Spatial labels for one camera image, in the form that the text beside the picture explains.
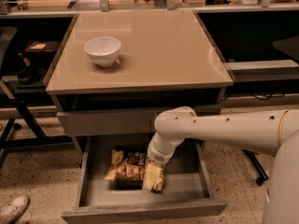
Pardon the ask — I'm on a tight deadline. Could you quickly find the white shoe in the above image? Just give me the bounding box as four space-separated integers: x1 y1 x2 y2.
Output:
0 195 29 224

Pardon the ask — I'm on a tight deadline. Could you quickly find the open grey middle drawer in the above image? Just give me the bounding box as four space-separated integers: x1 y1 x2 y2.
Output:
62 133 227 224

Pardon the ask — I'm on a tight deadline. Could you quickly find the black box with label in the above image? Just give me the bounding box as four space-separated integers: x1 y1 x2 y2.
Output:
24 40 60 59

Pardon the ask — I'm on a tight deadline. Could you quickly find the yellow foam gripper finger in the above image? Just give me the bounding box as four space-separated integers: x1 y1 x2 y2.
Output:
143 162 164 191

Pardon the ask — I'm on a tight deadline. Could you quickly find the black desk frame left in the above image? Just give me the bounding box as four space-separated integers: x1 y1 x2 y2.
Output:
0 26 74 170

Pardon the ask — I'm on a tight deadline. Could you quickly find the grey drawer cabinet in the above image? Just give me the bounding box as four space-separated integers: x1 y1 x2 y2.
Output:
42 8 235 166

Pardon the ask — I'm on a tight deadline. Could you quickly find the closed grey top drawer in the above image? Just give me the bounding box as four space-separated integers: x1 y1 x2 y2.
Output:
57 106 171 136

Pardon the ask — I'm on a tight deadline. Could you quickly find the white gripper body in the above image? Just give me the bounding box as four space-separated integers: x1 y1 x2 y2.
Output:
148 133 178 164

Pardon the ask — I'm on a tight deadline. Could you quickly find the white bowl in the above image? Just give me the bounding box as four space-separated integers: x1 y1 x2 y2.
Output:
84 36 121 67

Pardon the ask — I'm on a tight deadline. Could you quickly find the brown chip bag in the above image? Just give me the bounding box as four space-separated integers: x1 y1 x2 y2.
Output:
104 149 153 189

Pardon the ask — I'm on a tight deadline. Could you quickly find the black wheeled stand base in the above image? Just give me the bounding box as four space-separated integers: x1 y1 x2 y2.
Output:
244 150 269 186

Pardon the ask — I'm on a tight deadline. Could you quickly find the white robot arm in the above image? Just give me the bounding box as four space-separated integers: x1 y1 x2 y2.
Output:
148 106 299 224

